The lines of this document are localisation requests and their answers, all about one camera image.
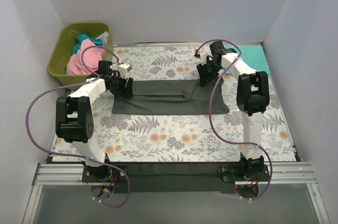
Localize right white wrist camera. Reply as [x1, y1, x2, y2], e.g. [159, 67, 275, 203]
[194, 50, 209, 65]

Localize floral patterned table mat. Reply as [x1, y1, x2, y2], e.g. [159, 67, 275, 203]
[52, 44, 295, 163]

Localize dark grey t shirt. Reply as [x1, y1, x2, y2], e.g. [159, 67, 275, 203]
[112, 79, 216, 115]

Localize purple cable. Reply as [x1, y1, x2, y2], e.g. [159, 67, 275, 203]
[25, 45, 131, 207]
[195, 39, 273, 201]

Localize green plastic laundry bin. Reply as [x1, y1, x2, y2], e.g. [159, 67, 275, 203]
[47, 22, 112, 86]

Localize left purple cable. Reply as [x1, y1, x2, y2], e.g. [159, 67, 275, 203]
[25, 45, 131, 207]

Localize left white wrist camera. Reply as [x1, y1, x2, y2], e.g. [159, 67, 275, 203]
[118, 63, 132, 79]

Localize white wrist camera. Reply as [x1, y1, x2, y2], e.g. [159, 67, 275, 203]
[194, 50, 209, 65]
[118, 63, 132, 79]

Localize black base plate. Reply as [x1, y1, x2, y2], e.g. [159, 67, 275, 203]
[81, 162, 271, 193]

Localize white plastic bag in bin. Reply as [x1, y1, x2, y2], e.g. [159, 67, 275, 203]
[97, 32, 108, 46]

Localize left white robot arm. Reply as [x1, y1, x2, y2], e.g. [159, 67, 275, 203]
[55, 60, 133, 182]

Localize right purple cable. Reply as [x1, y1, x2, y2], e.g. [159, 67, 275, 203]
[195, 39, 273, 201]

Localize folded teal t shirt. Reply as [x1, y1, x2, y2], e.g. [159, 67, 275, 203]
[222, 45, 270, 80]

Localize pink t shirt in bin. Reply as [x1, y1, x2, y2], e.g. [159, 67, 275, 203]
[67, 39, 105, 75]

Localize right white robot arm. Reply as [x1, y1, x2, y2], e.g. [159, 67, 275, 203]
[194, 39, 270, 181]

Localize teal cloth in bin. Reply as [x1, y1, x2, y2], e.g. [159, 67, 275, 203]
[73, 34, 105, 54]

